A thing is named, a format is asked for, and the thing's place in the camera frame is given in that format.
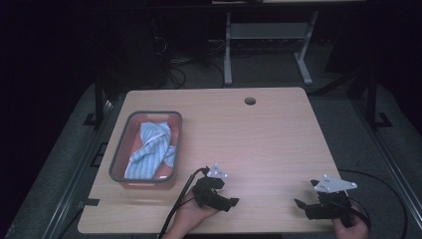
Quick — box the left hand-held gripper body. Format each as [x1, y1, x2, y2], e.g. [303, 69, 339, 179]
[192, 162, 230, 210]

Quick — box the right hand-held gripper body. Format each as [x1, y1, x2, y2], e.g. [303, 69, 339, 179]
[307, 174, 359, 230]

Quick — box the person's left hand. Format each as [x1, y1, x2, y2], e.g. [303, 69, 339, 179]
[165, 188, 221, 239]

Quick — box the person's right hand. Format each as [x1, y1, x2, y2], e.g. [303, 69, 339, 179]
[332, 213, 370, 239]

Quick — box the blue white striped cloth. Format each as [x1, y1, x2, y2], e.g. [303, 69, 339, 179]
[123, 120, 177, 180]

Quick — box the pink plastic basket grey rim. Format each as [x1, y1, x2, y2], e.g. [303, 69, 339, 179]
[107, 110, 184, 191]

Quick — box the grey metal stand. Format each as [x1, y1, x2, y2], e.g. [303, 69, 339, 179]
[223, 9, 320, 87]

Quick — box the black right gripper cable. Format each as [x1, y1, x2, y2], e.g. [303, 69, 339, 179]
[337, 168, 409, 239]

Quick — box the aluminium frame rail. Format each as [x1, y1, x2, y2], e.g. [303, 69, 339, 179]
[352, 99, 422, 230]
[41, 98, 115, 239]

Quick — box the tangle of black floor cables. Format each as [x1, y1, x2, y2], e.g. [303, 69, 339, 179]
[153, 19, 227, 91]

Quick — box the black upright frame post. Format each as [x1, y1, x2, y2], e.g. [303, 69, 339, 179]
[94, 71, 106, 130]

